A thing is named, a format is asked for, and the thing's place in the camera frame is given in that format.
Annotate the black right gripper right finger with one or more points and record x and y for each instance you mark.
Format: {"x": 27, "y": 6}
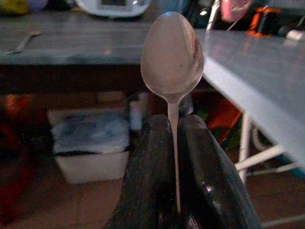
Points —
{"x": 209, "y": 179}

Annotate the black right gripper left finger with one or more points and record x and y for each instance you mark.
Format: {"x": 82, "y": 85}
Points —
{"x": 147, "y": 167}

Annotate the metal spoon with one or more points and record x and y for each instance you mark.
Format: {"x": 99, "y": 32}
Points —
{"x": 171, "y": 59}

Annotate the white storage box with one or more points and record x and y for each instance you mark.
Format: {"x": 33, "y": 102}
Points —
{"x": 93, "y": 162}

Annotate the white folding table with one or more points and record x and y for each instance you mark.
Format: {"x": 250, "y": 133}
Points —
{"x": 262, "y": 66}

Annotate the white kitchen machine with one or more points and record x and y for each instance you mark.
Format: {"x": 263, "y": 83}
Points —
{"x": 112, "y": 9}

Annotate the orange object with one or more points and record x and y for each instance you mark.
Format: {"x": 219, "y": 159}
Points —
{"x": 262, "y": 20}

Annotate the pink cloth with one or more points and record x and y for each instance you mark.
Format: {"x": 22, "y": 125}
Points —
{"x": 234, "y": 9}

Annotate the metal fork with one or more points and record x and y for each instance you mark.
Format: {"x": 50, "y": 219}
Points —
{"x": 21, "y": 44}

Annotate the lilac plastic bowl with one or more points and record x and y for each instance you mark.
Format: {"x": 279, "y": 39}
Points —
{"x": 38, "y": 3}

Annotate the yellow package with blue label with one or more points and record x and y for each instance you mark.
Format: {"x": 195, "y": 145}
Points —
{"x": 12, "y": 6}

